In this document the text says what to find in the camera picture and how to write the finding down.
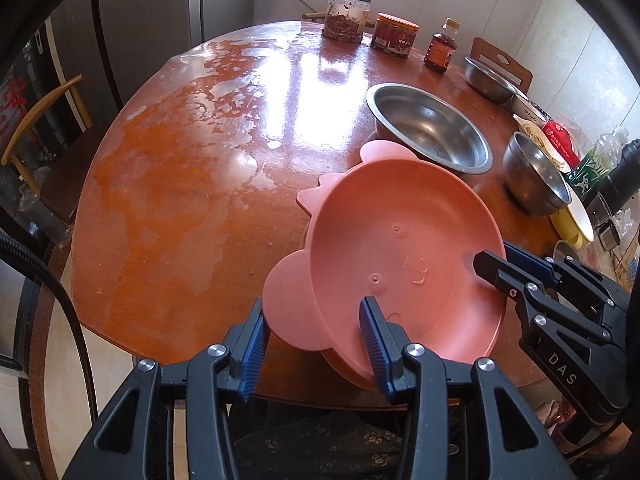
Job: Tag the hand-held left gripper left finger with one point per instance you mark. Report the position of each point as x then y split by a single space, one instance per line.
252 355

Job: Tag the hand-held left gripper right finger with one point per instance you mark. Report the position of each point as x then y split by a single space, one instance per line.
372 345

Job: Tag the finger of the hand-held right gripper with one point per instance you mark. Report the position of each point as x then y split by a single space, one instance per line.
530 262
500 272

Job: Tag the yellow bowl white inside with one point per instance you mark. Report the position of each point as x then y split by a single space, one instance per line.
575 215

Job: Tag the small steel bowl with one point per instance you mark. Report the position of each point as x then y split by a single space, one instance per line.
530 170

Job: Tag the pink animal-shaped plate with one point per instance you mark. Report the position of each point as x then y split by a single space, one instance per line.
400 210

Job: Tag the large steel bowl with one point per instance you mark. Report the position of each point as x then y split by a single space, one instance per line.
425 125

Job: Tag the steel cup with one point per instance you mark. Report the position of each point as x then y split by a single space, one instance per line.
610 235

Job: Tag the person's floral clothing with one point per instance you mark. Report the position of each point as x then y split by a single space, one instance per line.
310 445

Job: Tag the green label plastic bottle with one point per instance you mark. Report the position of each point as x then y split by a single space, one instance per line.
592 170

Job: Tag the white plate with food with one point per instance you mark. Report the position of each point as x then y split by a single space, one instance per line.
537 140

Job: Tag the red tissue pack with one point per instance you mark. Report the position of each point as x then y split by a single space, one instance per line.
557 137

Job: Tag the black thermos flask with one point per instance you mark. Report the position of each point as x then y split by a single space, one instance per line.
622 170

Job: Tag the white printed bowl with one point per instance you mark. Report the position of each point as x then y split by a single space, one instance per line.
525 105

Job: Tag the steel bowl with food scraps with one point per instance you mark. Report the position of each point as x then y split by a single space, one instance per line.
487 80

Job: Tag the wooden chair carved back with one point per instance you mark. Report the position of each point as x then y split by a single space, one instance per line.
500 52

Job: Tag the brown sauce bottle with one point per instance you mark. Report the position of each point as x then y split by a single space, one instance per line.
440 52

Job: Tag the red jar orange lid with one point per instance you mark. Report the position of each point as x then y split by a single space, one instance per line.
392 37

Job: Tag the clear jar black lid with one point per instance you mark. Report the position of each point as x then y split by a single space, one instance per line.
345 20

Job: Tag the wooden chair curved back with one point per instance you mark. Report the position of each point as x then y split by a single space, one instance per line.
312 16

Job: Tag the chair with yellow curved back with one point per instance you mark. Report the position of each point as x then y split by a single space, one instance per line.
45 105

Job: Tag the white sack red print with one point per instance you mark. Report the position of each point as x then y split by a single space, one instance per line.
10 100

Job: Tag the grey refrigerator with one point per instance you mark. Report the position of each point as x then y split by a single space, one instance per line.
150 10

